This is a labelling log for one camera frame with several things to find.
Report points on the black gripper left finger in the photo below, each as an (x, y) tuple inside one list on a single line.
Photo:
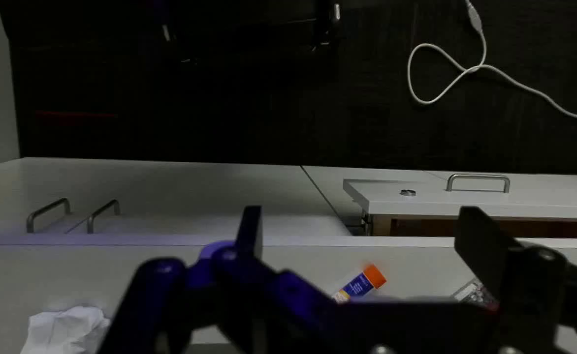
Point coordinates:
[(249, 302)]

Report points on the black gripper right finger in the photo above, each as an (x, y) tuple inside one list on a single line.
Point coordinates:
[(530, 296)]

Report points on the orange cap glue stick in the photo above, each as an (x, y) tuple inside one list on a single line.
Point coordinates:
[(363, 284)]

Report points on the open white drawer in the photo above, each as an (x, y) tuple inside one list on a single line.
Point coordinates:
[(432, 199)]

